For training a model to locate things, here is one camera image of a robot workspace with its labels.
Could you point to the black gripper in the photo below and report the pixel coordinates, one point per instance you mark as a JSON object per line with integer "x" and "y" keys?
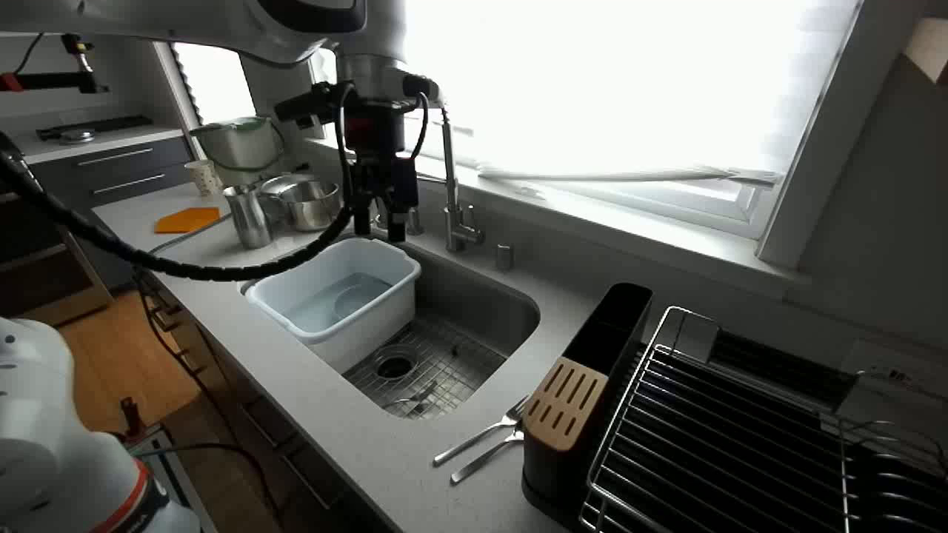
{"x": 382, "y": 148}

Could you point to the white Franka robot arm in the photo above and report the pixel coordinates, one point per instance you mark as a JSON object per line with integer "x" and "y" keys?
{"x": 198, "y": 18}

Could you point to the stainless steel pot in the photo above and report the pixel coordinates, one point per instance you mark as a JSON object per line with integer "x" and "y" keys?
{"x": 309, "y": 202}

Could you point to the chrome spring kitchen faucet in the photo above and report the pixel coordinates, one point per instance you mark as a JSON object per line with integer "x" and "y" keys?
{"x": 459, "y": 225}

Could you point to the white plastic wash tub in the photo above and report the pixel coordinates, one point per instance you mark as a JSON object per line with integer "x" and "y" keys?
{"x": 370, "y": 328}

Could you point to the small metal counter button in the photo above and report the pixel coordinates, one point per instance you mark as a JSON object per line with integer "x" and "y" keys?
{"x": 505, "y": 258}

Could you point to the stainless steel cup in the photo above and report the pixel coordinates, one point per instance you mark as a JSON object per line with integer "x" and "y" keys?
{"x": 248, "y": 221}

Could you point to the grey kitchen sink basin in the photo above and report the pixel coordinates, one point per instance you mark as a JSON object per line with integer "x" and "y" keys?
{"x": 490, "y": 307}

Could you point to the white kettle appliance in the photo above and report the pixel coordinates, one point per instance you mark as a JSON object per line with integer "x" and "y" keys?
{"x": 238, "y": 144}

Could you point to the small white cup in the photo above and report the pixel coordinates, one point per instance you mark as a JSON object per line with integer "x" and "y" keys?
{"x": 202, "y": 178}

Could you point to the wooden spatula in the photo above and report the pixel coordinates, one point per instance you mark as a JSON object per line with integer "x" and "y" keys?
{"x": 564, "y": 405}

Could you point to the black utensil holder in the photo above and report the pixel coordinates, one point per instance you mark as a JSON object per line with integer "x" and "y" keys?
{"x": 619, "y": 331}

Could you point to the grey drawer cabinet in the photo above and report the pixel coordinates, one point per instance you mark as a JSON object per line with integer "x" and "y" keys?
{"x": 119, "y": 172}

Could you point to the black and red clamp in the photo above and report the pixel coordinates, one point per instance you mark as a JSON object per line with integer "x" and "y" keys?
{"x": 48, "y": 79}

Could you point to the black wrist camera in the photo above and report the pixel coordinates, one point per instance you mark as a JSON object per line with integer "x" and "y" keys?
{"x": 309, "y": 104}

